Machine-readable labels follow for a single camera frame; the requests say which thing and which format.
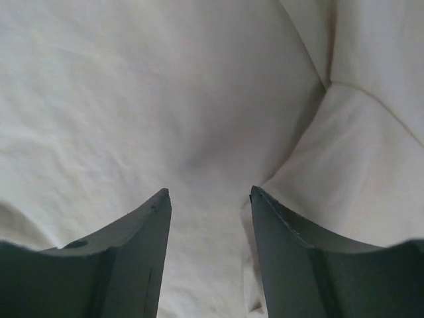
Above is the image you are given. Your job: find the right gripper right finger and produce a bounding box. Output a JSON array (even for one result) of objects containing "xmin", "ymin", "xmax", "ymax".
[{"xmin": 250, "ymin": 187, "xmax": 423, "ymax": 317}]

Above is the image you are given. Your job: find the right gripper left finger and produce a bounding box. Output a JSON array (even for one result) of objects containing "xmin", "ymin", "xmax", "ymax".
[{"xmin": 1, "ymin": 189, "xmax": 172, "ymax": 317}]

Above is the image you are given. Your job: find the beige t-shirt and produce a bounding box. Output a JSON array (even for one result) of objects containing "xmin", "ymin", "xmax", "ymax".
[{"xmin": 1, "ymin": 1, "xmax": 423, "ymax": 317}]

